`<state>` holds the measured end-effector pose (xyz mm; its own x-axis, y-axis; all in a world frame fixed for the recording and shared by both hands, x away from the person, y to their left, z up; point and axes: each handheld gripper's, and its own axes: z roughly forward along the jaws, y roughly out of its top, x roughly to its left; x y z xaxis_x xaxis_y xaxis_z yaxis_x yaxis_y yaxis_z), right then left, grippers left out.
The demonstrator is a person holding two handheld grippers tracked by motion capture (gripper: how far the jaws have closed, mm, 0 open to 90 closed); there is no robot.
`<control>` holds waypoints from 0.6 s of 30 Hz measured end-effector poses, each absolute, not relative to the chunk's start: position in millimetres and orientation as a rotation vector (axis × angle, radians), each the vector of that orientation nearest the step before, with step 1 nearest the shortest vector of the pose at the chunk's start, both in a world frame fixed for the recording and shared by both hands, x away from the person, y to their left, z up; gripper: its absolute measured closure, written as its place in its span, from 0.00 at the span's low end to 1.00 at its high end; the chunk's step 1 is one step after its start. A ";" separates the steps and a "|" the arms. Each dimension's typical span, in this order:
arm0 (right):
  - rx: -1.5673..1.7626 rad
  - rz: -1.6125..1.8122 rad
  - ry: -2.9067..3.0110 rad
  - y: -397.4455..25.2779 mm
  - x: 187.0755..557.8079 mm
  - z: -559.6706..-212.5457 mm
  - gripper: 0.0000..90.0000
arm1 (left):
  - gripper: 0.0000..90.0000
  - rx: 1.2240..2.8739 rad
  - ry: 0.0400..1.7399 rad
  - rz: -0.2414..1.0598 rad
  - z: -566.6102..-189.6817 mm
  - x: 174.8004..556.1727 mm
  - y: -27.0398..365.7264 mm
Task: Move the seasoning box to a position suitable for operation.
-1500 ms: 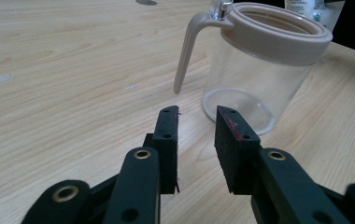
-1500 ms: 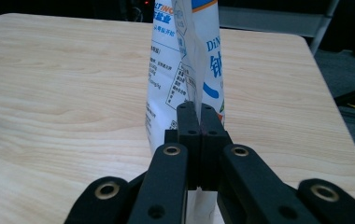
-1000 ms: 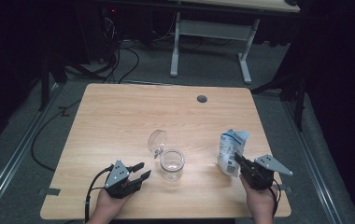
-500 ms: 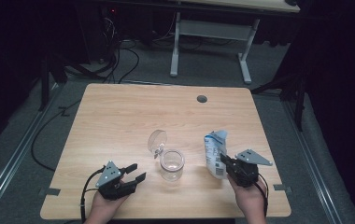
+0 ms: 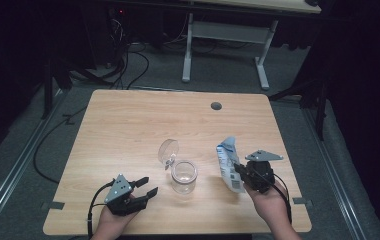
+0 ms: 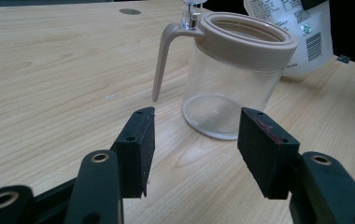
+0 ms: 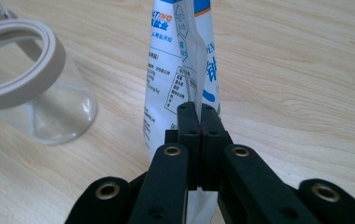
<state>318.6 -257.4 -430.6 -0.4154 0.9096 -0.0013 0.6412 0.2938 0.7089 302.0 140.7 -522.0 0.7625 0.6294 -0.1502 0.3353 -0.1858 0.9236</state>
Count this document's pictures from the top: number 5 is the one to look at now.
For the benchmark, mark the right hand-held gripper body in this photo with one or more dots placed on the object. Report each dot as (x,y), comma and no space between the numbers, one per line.
(259,175)

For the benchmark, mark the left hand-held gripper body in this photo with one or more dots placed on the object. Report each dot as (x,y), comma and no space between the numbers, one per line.
(119,196)

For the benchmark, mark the white and blue pouch bag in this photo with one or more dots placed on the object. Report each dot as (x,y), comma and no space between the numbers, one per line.
(226,163)

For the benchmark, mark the clear glass jar hinged lid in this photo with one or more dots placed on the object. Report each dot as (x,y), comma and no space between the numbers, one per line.
(183,176)

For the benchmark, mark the person's left hand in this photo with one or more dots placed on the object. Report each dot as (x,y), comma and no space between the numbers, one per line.
(113,225)

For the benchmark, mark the person's right hand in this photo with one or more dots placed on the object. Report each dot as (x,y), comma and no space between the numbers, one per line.
(271,206)

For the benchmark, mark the grey round table grommet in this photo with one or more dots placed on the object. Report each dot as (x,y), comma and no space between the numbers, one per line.
(216,106)

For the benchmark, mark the black metal stand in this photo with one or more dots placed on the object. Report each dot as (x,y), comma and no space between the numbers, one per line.
(48,90)
(320,110)

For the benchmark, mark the dark device with red light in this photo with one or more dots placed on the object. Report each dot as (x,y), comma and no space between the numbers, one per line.
(120,12)

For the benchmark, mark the black object on desk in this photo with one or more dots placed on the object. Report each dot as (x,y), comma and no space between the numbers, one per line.
(311,2)

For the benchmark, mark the grey table bracket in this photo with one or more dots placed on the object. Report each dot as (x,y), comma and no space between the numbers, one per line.
(302,201)

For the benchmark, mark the metal floor rail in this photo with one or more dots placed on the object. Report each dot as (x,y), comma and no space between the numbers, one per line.
(334,173)
(18,166)

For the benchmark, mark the white frame desk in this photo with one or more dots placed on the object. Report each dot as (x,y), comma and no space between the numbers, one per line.
(226,31)

